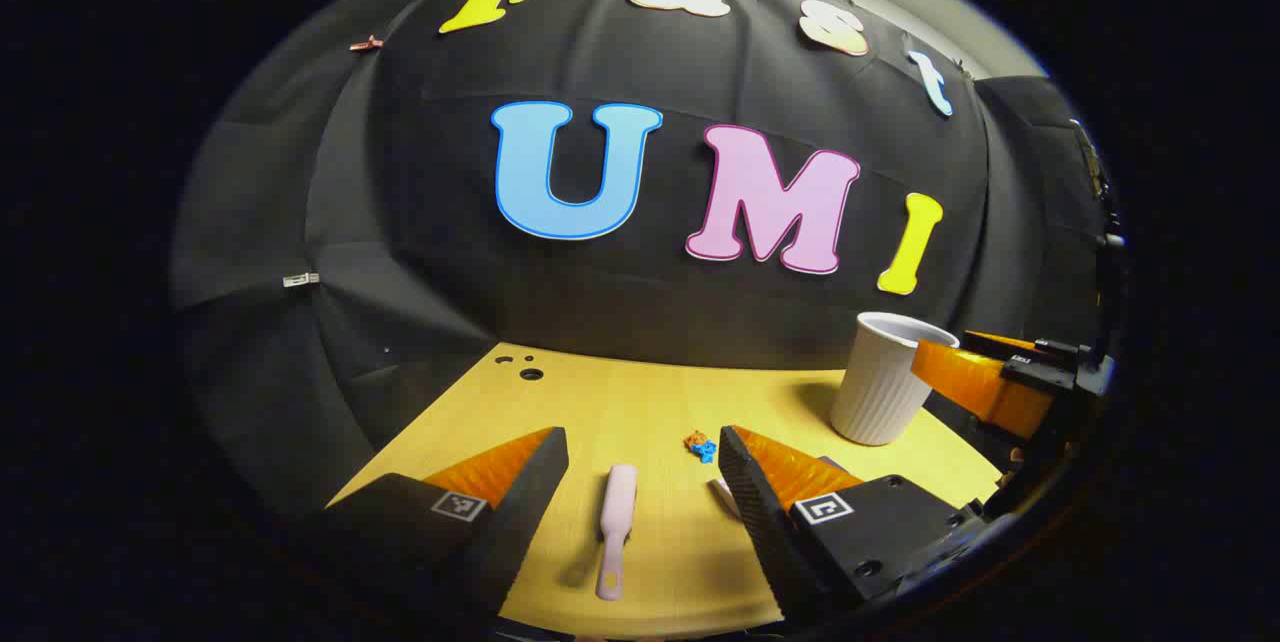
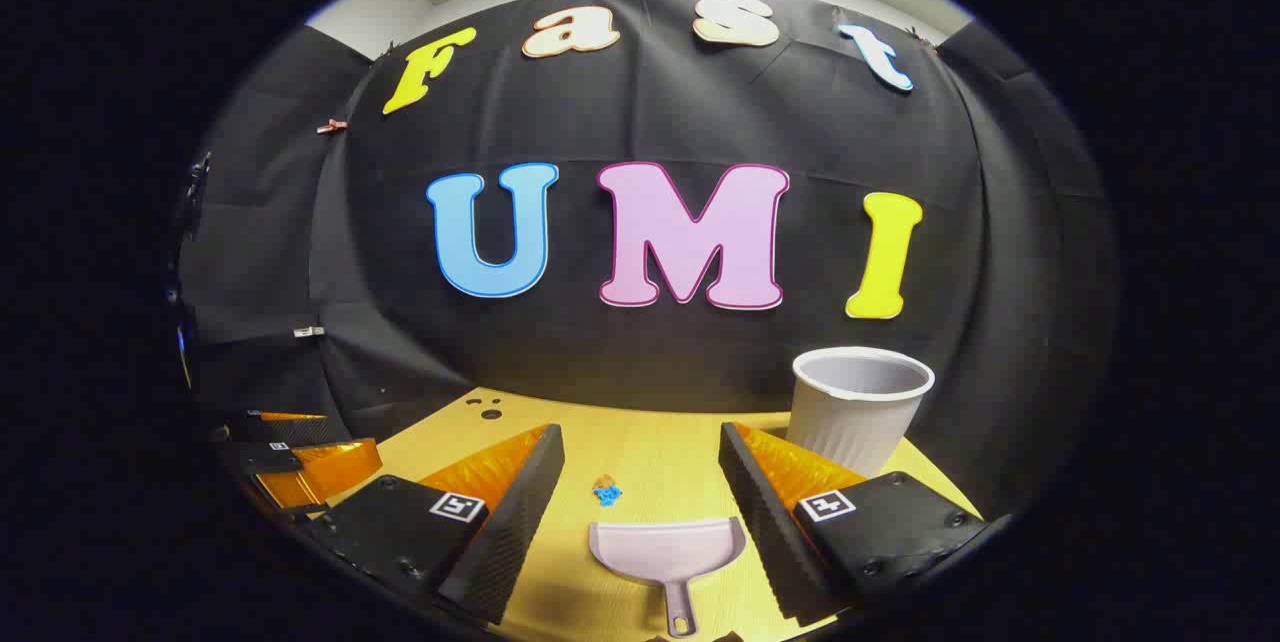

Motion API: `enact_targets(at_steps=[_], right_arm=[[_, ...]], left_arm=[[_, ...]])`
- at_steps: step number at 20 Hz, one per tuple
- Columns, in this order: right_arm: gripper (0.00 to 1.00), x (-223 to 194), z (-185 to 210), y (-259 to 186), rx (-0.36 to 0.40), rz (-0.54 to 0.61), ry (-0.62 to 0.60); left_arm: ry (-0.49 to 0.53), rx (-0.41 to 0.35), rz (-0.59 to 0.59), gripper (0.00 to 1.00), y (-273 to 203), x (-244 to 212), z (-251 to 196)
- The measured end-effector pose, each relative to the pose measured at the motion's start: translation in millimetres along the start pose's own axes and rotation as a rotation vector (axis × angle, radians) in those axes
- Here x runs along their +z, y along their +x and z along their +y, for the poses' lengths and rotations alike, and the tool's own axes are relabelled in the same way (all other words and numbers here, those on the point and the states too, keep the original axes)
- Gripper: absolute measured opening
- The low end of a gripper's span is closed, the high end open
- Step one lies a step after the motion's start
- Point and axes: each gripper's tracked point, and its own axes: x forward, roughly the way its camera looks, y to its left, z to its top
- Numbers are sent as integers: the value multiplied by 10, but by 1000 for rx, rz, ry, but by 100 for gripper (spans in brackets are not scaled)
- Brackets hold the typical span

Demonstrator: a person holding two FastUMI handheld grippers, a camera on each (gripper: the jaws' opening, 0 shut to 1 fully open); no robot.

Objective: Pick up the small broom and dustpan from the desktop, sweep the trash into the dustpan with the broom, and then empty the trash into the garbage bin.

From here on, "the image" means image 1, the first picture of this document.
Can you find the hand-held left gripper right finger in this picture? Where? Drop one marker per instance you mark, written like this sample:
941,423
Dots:
750,502

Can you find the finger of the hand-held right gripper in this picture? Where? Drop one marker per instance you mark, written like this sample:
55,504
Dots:
980,387
1060,370

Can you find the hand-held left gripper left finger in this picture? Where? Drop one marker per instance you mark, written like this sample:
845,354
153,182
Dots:
530,502

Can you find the blue paper ball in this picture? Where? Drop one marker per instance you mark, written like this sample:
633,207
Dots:
707,450

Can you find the orange paper ball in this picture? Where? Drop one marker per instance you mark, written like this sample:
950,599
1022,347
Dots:
694,439

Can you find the small pale pink broom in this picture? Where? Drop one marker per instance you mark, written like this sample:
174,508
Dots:
618,522

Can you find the white ribbed garbage bin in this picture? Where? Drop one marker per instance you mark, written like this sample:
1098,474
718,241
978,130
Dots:
885,382

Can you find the wooden desktop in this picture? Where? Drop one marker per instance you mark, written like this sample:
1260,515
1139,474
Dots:
640,412

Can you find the black backdrop cloth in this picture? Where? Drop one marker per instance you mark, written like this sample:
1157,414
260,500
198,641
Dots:
600,302

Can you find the silver metal clip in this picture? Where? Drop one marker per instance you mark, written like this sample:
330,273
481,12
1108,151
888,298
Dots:
300,279

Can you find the copper metal clip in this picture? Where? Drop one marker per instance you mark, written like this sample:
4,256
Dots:
366,44

